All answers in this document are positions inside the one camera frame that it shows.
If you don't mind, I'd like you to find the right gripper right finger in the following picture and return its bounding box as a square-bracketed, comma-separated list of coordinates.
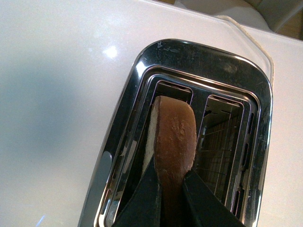
[182, 170, 244, 227]

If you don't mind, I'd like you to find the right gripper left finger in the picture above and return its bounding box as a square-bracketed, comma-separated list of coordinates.
[113, 158, 162, 227]

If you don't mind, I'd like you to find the slice of brown bread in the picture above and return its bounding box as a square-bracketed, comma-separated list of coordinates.
[143, 96, 196, 227]

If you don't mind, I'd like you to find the white chrome two-slot toaster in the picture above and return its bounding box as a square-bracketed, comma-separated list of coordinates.
[79, 40, 273, 227]

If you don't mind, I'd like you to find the white toaster power cable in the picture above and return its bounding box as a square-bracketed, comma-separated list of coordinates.
[216, 14, 275, 82]

